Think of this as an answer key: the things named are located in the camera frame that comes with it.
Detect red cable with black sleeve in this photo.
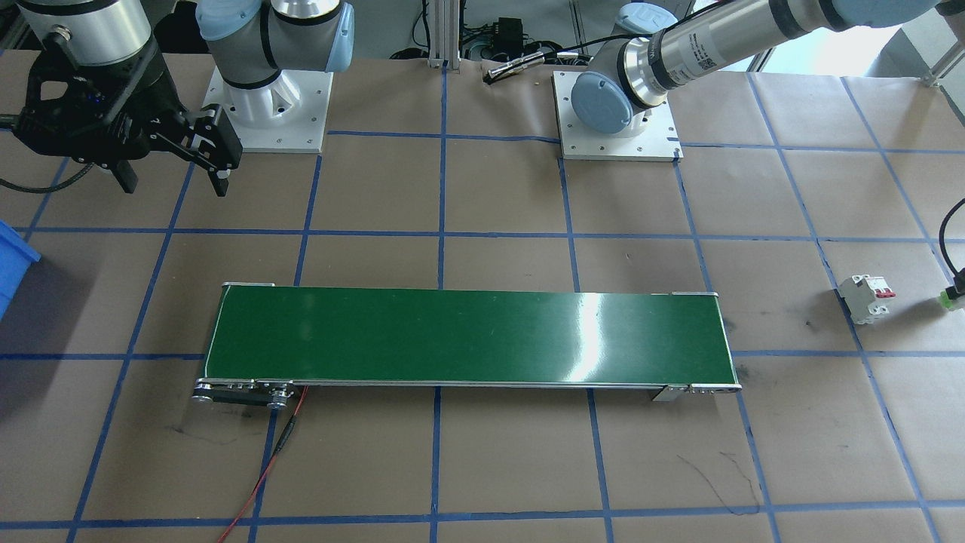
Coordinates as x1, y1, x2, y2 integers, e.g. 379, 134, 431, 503
217, 385, 310, 543

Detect white square base plate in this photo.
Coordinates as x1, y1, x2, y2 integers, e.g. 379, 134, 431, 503
553, 70, 683, 161
204, 66, 334, 154

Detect aluminium frame bar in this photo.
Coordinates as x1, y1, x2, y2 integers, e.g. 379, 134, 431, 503
921, 15, 965, 88
424, 0, 462, 70

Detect silver cylindrical plug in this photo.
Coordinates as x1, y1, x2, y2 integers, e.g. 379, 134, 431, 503
482, 51, 545, 84

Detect green belt conveyor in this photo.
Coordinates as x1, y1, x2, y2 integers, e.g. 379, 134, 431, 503
191, 282, 743, 410

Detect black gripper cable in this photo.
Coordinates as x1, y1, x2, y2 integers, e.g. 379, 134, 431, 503
0, 161, 99, 195

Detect blue plastic bin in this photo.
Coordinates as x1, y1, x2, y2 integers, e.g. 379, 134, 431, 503
0, 219, 42, 321

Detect black power adapter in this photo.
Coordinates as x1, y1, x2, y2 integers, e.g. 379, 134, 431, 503
489, 19, 532, 52

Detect black cable with green connector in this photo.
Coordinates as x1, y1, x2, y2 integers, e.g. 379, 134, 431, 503
938, 198, 965, 291

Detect white circuit breaker red switches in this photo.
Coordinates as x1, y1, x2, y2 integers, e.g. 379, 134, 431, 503
838, 274, 896, 326

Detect thin black cable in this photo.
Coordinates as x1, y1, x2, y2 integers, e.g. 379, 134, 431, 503
537, 33, 630, 61

